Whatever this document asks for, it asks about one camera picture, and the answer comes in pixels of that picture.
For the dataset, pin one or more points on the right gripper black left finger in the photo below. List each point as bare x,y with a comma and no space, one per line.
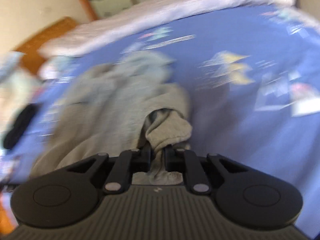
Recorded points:
70,194

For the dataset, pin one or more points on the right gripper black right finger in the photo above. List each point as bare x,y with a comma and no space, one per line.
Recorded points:
242,194

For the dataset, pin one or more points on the grey sweat pants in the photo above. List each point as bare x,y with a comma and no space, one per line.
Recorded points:
116,107

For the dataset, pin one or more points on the black folded garment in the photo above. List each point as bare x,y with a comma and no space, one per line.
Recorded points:
19,126

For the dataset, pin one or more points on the floral pastel pillow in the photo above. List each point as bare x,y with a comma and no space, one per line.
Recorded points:
17,90

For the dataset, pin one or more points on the blue patterned bed sheet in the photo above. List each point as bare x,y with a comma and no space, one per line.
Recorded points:
252,75

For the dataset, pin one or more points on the small white blue pillow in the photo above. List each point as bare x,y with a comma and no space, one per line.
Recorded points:
54,67

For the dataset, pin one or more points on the wooden headboard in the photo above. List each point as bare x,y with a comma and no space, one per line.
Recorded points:
31,59

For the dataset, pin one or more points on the light blue pillow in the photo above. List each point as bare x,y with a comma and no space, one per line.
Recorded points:
9,62

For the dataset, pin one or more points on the white lilac quilt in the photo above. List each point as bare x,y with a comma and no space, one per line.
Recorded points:
86,38

